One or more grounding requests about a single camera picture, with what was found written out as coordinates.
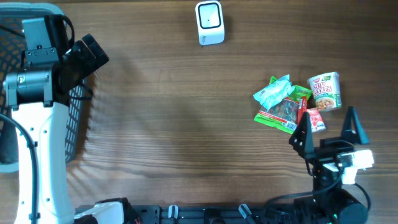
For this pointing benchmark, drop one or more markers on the teal tissue pack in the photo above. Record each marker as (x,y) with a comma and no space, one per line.
(268,103)

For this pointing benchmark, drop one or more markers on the cup noodles cup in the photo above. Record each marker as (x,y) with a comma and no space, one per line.
(326,91)

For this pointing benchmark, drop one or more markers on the grey plastic mesh basket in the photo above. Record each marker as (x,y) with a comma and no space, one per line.
(12,14)

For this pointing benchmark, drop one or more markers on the clear green snack bag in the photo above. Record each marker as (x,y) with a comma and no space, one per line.
(283,116)

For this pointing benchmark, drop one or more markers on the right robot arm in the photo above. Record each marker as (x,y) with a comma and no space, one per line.
(330,196)

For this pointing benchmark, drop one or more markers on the white barcode scanner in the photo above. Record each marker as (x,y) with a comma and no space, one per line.
(210,24)

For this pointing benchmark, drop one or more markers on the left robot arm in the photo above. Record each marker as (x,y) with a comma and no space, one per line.
(38,94)

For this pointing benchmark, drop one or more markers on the small red white packet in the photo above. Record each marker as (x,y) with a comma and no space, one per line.
(317,123)

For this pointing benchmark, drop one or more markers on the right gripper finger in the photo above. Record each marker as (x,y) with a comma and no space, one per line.
(302,140)
(352,130)

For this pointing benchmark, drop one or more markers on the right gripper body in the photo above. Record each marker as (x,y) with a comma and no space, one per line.
(329,149)

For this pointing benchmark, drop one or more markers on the red chocolate bar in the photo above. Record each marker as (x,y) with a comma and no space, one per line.
(302,107)

